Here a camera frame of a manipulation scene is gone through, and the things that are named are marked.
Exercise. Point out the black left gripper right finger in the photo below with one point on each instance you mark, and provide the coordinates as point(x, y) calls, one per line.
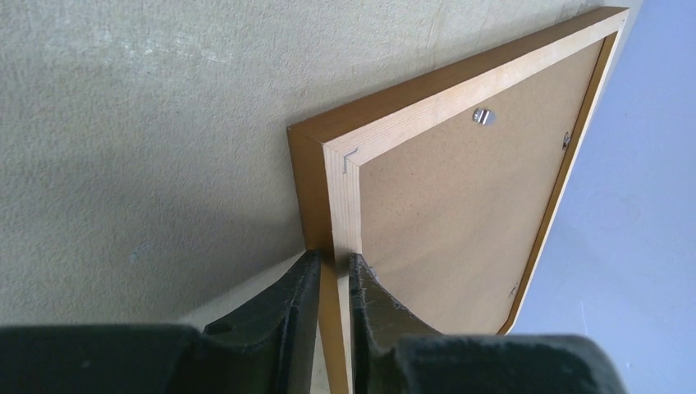
point(394, 351)

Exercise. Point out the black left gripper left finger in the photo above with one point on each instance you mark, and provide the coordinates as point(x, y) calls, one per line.
point(265, 345)

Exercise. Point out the wooden picture frame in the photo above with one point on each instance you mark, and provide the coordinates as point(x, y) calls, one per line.
point(451, 216)

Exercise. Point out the silver frame turn clip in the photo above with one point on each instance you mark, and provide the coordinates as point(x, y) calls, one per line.
point(483, 116)
point(566, 140)

